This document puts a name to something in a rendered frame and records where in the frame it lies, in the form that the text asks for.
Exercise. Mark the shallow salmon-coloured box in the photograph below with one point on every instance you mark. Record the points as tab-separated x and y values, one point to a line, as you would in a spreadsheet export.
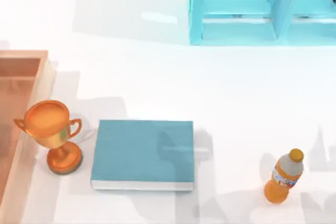
15	82

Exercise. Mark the orange trophy cup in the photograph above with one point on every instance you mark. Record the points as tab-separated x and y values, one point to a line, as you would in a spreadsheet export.
52	129

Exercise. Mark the blue book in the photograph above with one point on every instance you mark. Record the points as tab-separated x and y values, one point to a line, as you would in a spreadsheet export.
141	153

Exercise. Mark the orange bottle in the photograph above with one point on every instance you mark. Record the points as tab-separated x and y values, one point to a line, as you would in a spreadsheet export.
284	176

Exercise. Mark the light blue rack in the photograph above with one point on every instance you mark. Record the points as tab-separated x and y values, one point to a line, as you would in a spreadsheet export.
236	6

